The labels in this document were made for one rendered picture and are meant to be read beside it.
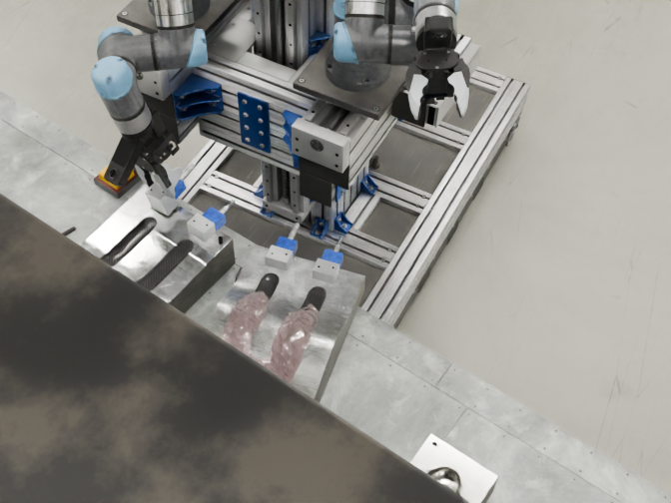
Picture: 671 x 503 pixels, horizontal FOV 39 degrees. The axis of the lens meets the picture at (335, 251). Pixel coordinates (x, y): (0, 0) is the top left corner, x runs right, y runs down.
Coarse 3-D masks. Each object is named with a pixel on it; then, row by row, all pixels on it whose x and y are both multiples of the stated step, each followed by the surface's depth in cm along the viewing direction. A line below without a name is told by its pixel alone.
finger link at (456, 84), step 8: (456, 72) 159; (448, 80) 158; (456, 80) 157; (448, 88) 159; (456, 88) 156; (464, 88) 156; (456, 96) 155; (464, 96) 155; (456, 104) 154; (464, 104) 155; (464, 112) 154
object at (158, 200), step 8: (192, 168) 216; (184, 176) 215; (184, 184) 214; (152, 192) 210; (160, 192) 210; (176, 192) 212; (152, 200) 211; (160, 200) 208; (168, 200) 210; (152, 208) 215; (160, 208) 212; (168, 208) 212
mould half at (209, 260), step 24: (144, 192) 217; (120, 216) 213; (144, 216) 213; (192, 216) 213; (96, 240) 210; (144, 240) 209; (168, 240) 209; (192, 240) 209; (216, 240) 209; (120, 264) 205; (144, 264) 205; (192, 264) 205; (216, 264) 209; (168, 288) 202; (192, 288) 205
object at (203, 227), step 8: (232, 200) 216; (224, 208) 214; (200, 216) 210; (208, 216) 212; (216, 216) 212; (224, 216) 212; (192, 224) 208; (200, 224) 208; (208, 224) 208; (216, 224) 210; (224, 224) 213; (192, 232) 210; (200, 232) 207; (208, 232) 208
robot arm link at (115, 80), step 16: (96, 64) 185; (112, 64) 184; (128, 64) 189; (96, 80) 183; (112, 80) 182; (128, 80) 185; (112, 96) 185; (128, 96) 186; (112, 112) 189; (128, 112) 189
